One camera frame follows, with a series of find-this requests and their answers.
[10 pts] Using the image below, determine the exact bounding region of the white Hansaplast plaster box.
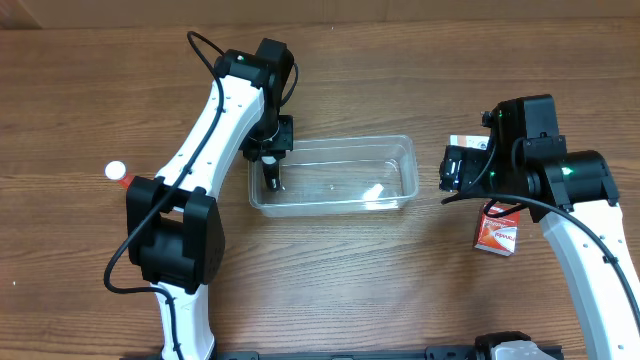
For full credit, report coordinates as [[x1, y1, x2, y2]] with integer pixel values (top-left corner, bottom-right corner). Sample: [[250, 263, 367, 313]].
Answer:
[[449, 135, 489, 150]]

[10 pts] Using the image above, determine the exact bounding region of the dark tube with white cap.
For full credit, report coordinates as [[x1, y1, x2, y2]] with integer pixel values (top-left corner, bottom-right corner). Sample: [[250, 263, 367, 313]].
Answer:
[[261, 156, 281, 192]]

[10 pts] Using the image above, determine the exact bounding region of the clear plastic container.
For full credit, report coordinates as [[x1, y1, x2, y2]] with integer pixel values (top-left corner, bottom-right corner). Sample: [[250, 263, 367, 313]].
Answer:
[[248, 135, 419, 217]]

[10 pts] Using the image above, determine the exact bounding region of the orange tube with white cap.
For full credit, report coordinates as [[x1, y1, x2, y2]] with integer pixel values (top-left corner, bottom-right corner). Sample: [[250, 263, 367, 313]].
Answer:
[[104, 160, 134, 189]]

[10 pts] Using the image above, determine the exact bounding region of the red Panadol box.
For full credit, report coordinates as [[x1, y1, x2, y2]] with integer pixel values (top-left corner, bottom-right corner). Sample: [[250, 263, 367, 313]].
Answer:
[[474, 205, 520, 256]]

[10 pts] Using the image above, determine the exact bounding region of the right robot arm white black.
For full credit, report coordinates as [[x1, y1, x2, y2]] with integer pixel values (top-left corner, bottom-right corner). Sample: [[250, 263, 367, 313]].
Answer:
[[439, 94, 639, 359]]

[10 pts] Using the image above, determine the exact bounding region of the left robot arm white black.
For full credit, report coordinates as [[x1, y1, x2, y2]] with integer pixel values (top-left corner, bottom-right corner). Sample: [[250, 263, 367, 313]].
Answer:
[[103, 38, 299, 359]]

